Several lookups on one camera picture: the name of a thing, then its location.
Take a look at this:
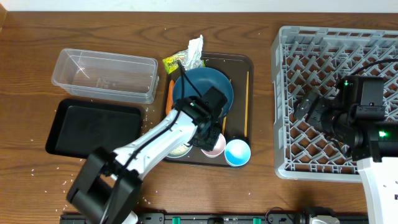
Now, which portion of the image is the orange carrot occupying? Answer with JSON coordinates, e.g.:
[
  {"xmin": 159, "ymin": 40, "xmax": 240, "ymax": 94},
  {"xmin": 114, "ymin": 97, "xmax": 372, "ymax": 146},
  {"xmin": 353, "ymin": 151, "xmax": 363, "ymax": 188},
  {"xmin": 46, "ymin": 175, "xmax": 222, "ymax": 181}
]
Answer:
[{"xmin": 165, "ymin": 80, "xmax": 175, "ymax": 115}]

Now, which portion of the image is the light blue rice bowl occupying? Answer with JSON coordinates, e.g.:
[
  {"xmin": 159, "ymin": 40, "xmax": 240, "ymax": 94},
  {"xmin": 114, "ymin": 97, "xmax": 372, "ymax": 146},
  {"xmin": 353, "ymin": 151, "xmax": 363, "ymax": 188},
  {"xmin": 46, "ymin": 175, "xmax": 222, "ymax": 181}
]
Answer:
[{"xmin": 167, "ymin": 143, "xmax": 193, "ymax": 159}]

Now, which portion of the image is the black tray bin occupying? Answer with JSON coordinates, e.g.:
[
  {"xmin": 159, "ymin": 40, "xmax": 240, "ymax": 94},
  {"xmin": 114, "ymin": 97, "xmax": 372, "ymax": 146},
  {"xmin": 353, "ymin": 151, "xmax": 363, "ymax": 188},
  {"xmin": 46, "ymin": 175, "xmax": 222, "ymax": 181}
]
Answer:
[{"xmin": 45, "ymin": 99, "xmax": 141, "ymax": 159}]

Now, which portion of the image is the dark blue bowl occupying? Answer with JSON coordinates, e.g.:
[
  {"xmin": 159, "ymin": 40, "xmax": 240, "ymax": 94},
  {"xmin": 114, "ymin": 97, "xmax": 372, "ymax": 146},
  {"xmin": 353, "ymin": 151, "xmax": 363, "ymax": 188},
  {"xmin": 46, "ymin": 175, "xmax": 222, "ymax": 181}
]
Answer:
[{"xmin": 172, "ymin": 67, "xmax": 234, "ymax": 117}]

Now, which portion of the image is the grey dishwasher rack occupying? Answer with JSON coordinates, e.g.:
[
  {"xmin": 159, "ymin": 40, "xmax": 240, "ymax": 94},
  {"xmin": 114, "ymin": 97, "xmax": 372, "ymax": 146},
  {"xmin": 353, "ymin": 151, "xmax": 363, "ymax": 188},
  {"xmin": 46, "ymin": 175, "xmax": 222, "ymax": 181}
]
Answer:
[{"xmin": 271, "ymin": 26, "xmax": 397, "ymax": 183}]

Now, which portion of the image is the pink cup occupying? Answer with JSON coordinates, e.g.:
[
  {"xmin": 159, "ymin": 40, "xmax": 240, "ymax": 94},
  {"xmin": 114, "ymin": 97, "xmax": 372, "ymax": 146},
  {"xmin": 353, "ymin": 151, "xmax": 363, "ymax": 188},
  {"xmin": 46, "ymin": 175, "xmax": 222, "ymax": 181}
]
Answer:
[{"xmin": 201, "ymin": 134, "xmax": 226, "ymax": 158}]

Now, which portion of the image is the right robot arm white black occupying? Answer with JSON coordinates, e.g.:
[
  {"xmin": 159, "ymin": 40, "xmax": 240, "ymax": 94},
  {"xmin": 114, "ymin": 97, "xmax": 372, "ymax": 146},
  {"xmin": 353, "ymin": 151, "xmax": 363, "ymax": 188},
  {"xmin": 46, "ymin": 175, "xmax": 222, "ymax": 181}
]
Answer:
[{"xmin": 294, "ymin": 76, "xmax": 397, "ymax": 223}]

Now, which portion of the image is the light blue cup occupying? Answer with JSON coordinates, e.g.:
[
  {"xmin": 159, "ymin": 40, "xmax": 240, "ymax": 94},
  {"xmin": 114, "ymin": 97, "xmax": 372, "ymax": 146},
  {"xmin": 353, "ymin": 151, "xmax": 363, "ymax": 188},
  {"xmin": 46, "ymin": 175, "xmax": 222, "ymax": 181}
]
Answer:
[{"xmin": 224, "ymin": 139, "xmax": 251, "ymax": 167}]

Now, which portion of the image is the brown serving tray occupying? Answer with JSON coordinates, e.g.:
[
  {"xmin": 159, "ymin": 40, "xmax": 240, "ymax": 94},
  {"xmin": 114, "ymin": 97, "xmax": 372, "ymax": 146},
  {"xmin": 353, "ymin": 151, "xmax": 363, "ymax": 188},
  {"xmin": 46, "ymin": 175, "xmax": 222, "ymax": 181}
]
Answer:
[{"xmin": 164, "ymin": 52, "xmax": 254, "ymax": 167}]

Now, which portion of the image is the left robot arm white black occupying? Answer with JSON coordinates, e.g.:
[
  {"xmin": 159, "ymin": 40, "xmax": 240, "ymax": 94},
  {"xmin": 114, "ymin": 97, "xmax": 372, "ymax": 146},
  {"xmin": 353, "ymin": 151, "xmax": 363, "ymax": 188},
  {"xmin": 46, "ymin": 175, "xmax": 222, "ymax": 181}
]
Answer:
[{"xmin": 67, "ymin": 92, "xmax": 228, "ymax": 223}]

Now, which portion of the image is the yellow green snack wrapper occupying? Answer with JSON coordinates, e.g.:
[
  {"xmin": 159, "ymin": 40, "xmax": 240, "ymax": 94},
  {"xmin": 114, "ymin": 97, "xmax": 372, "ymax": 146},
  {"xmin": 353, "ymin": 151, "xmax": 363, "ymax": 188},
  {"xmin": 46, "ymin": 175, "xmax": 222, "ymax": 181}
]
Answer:
[{"xmin": 162, "ymin": 50, "xmax": 205, "ymax": 75}]

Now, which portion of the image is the clear plastic bin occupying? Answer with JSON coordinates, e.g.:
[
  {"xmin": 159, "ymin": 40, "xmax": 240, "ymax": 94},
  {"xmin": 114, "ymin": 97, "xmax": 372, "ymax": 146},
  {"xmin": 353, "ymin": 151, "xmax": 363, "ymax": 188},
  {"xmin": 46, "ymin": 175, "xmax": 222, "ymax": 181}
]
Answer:
[{"xmin": 52, "ymin": 49, "xmax": 159, "ymax": 104}]

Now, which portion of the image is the black rail at table edge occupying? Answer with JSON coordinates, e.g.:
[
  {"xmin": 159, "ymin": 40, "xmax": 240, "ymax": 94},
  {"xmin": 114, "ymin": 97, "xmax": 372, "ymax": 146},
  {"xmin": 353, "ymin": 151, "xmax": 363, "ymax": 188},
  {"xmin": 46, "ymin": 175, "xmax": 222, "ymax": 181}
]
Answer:
[{"xmin": 59, "ymin": 213, "xmax": 369, "ymax": 224}]

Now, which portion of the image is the white tissue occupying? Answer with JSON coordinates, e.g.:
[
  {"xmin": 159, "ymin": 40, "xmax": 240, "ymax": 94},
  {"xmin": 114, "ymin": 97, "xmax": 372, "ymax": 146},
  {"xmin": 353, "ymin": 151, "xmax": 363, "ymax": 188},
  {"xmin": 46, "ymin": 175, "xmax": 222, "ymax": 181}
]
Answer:
[{"xmin": 183, "ymin": 35, "xmax": 203, "ymax": 71}]

